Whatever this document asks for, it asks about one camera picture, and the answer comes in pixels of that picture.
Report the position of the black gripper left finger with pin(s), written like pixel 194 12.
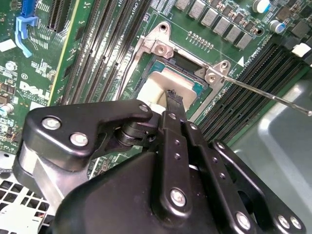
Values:
pixel 97 114

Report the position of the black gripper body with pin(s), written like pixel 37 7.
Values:
pixel 117 207

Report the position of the silver CPU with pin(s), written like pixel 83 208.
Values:
pixel 181 84

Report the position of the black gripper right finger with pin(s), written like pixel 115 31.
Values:
pixel 225 185

